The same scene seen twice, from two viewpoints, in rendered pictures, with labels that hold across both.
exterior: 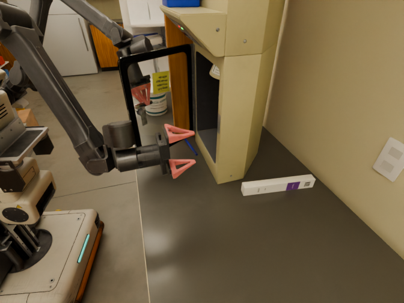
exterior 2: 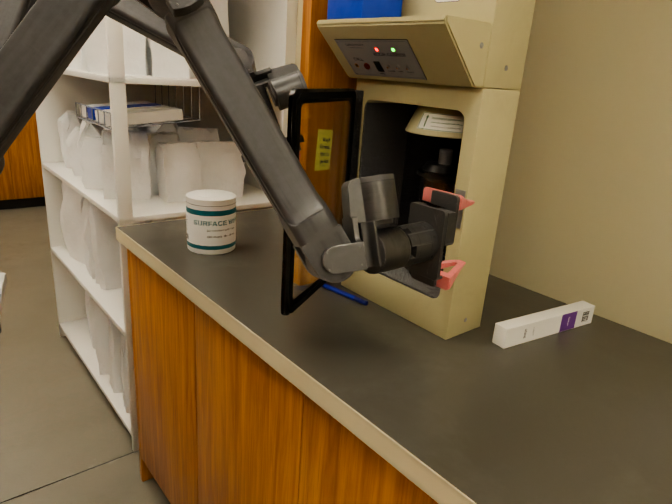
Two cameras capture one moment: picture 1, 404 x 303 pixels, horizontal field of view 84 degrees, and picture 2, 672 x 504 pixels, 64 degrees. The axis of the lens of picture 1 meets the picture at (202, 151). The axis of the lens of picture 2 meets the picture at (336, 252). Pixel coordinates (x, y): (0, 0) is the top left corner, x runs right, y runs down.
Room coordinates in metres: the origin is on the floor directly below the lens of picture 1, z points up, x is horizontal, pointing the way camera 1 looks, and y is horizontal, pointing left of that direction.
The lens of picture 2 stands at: (-0.14, 0.52, 1.42)
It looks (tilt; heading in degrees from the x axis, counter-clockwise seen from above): 19 degrees down; 337
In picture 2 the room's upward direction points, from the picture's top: 4 degrees clockwise
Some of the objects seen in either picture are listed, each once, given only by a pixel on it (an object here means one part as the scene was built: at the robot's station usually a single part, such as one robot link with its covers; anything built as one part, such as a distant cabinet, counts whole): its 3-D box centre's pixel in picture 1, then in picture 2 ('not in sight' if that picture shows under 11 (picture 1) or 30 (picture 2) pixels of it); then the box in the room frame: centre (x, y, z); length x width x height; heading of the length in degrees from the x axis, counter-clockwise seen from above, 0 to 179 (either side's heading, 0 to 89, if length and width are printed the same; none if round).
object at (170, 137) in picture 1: (177, 139); (450, 213); (0.49, 0.06, 1.23); 0.09 x 0.07 x 0.07; 107
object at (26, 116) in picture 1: (18, 127); not in sight; (2.45, 2.29, 0.14); 0.41 x 0.32 x 0.28; 23
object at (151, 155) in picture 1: (151, 155); (414, 243); (0.47, 0.13, 1.20); 0.07 x 0.07 x 0.10; 17
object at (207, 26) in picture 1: (187, 27); (394, 51); (0.76, 0.04, 1.46); 0.32 x 0.11 x 0.10; 17
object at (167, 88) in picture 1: (163, 104); (320, 195); (0.81, 0.15, 1.19); 0.30 x 0.01 x 0.40; 137
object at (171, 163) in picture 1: (178, 160); (444, 258); (0.49, 0.06, 1.16); 0.09 x 0.07 x 0.07; 107
